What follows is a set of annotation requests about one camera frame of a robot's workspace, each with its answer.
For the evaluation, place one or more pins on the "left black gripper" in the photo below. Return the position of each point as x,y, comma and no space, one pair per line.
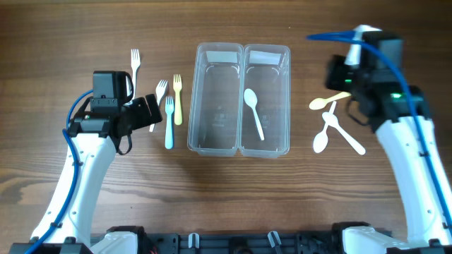
144,117

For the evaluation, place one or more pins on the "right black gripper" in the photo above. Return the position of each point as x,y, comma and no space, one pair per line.
335,67

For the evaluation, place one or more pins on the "light blue plastic fork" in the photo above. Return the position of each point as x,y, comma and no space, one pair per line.
169,110

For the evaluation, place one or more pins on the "white plastic fork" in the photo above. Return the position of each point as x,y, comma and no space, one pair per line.
135,64
160,90

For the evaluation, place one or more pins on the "yellow plastic fork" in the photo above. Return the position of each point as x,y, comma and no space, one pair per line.
177,87

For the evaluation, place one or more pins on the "yellow plastic spoon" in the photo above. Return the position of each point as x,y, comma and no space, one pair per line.
320,103

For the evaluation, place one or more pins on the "white plastic spoon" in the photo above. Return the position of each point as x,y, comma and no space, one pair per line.
251,100
321,140
332,121

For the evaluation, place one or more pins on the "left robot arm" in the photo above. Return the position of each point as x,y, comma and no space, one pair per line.
95,125

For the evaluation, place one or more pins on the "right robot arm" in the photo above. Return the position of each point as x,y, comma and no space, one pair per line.
399,116

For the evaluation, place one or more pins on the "left clear plastic container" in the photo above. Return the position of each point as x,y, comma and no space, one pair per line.
214,111

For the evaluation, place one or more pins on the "clear plastic container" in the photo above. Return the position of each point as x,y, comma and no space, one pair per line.
214,111
266,71

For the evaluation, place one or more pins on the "right clear plastic container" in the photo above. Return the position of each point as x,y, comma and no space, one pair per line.
266,71

